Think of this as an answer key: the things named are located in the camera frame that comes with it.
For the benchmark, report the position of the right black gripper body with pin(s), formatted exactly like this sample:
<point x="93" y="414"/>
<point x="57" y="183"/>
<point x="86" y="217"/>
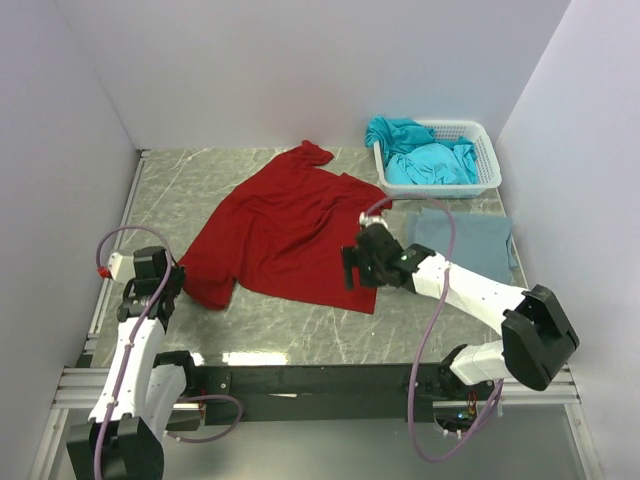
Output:
<point x="371" y="271"/>

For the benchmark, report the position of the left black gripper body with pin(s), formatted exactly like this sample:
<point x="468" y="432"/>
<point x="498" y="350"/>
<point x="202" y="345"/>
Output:
<point x="177" y="280"/>

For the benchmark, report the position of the red t shirt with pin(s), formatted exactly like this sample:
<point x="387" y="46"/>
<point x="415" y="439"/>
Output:
<point x="280" y="233"/>

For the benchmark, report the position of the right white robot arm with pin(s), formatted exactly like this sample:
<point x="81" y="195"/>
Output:
<point x="536" y="336"/>

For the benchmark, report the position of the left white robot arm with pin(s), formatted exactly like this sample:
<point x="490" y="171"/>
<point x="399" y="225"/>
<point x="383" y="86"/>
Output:
<point x="122" y="438"/>

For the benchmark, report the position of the folded grey-blue t shirt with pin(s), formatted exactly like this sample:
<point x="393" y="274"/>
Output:
<point x="482" y="243"/>

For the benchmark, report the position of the turquoise t shirt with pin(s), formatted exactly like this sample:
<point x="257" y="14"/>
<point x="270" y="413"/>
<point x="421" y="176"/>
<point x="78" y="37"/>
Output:
<point x="412" y="155"/>

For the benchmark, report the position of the black base beam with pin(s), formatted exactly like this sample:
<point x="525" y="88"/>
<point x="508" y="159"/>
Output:
<point x="431" y="386"/>

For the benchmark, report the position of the white plastic basket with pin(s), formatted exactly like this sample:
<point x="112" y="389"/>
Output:
<point x="488" y="169"/>

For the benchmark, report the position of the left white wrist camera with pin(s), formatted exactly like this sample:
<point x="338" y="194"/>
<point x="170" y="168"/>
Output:
<point x="119" y="268"/>

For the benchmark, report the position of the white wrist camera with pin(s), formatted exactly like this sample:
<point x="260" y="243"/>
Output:
<point x="365" y="220"/>
<point x="119" y="268"/>

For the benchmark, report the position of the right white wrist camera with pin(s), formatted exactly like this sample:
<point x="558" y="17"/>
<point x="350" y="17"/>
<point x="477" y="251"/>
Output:
<point x="365" y="220"/>

